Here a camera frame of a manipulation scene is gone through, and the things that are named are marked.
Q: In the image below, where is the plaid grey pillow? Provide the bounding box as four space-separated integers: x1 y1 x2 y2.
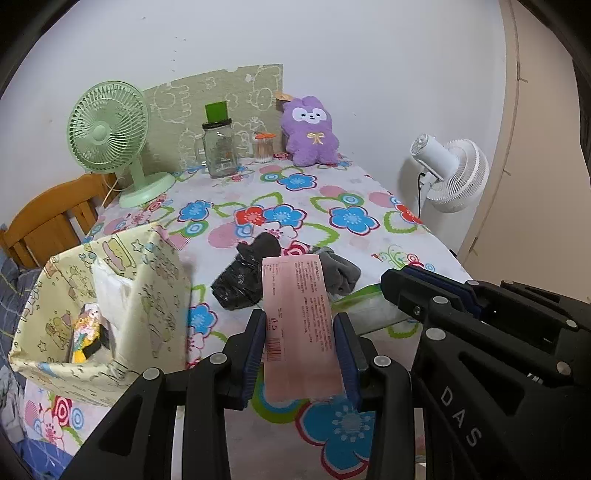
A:
1 252 40 419

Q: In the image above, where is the yellow cartoon fabric storage box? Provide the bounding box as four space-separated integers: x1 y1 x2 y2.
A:
9 224 190 406

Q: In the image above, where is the glass jar with green lid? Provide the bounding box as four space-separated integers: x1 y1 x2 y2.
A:
197 101 238 179

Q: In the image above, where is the beige door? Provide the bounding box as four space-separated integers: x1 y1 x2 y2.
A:
458 1 590 302

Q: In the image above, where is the purple bunny plush toy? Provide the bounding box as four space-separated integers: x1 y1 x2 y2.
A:
280 96 339 167

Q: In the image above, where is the green patterned board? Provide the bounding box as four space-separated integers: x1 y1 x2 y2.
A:
141 64 283 173

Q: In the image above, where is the green desk fan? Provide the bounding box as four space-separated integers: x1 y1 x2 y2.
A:
66 80 175 208

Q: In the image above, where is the yellow cartoon tissue pack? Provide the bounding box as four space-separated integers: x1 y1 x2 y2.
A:
70 303 102 364

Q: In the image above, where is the white standing fan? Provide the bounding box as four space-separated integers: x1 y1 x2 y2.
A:
410 134 490 215

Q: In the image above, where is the grey sock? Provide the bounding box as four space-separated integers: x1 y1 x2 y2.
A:
311 247 361 296

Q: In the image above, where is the small toothpick jar orange lid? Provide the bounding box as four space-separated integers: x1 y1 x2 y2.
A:
252 132 276 163

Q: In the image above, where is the floral tablecloth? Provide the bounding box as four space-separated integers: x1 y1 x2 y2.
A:
23 160 468 477

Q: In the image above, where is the pink paper packet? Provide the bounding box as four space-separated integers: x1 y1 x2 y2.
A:
263 254 342 403

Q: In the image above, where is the white tissue pack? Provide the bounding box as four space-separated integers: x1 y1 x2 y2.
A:
89 259 133 364

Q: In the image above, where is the black sock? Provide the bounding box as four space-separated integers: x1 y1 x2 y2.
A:
211 232 281 311

